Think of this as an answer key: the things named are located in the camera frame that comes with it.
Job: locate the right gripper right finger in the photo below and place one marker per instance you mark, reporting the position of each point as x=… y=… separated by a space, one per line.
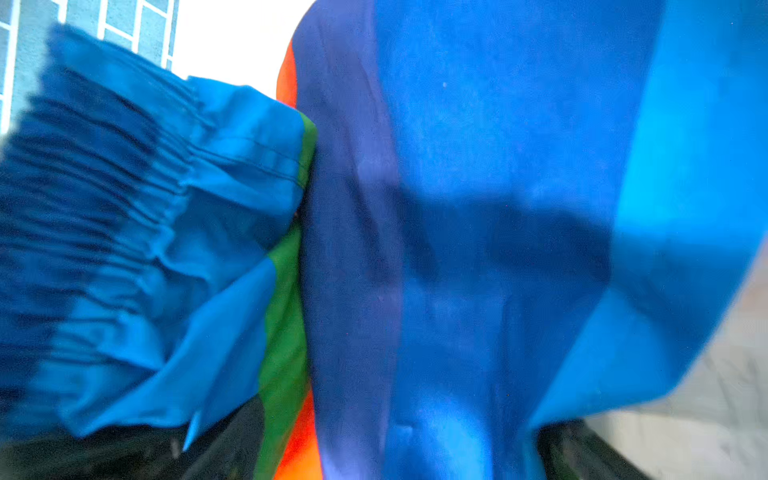
x=572 y=450

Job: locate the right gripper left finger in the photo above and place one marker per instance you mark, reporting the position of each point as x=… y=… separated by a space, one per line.
x=228 y=450

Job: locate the rainbow striped shorts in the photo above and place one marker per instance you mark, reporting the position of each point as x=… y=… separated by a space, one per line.
x=456 y=224

